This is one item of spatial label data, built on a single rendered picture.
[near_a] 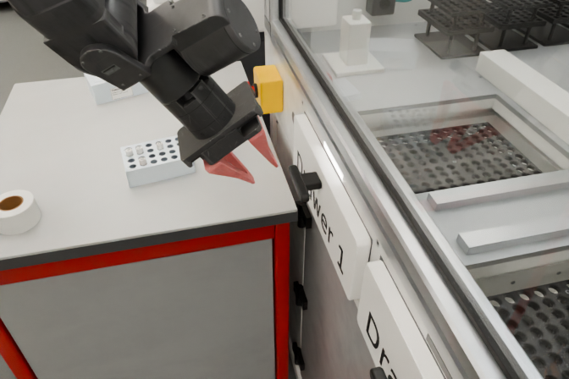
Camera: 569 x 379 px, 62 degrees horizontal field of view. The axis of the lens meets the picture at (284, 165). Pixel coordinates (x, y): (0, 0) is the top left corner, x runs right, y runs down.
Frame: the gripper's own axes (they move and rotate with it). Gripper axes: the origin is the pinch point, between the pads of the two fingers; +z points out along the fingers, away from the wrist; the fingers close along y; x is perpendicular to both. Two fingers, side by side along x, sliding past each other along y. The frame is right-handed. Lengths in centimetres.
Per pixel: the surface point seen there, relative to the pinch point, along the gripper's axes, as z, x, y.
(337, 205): 8.7, -3.9, 4.8
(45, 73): 29, 253, -122
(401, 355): 10.5, -23.4, 3.3
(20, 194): -6.2, 24.7, -39.5
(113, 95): 2, 61, -29
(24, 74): 23, 254, -132
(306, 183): 8.4, 2.7, 2.5
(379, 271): 8.9, -15.2, 5.5
